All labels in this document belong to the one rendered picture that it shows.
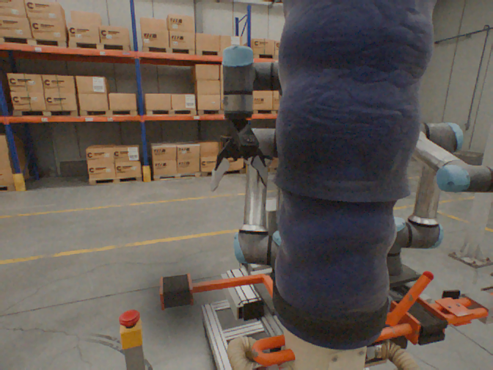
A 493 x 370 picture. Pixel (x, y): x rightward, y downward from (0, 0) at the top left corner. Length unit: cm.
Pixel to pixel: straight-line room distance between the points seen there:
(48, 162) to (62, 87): 235
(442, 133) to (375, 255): 87
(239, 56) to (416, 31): 39
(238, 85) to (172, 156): 685
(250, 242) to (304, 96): 75
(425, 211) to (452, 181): 47
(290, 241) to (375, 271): 15
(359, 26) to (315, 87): 9
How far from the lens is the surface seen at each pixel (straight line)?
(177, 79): 888
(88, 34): 770
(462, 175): 97
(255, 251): 110
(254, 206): 111
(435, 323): 82
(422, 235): 142
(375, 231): 49
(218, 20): 939
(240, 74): 73
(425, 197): 139
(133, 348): 121
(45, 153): 914
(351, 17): 44
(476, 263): 429
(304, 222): 49
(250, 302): 128
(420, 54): 49
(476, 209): 423
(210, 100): 767
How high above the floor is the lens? 173
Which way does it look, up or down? 15 degrees down
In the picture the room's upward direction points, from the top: straight up
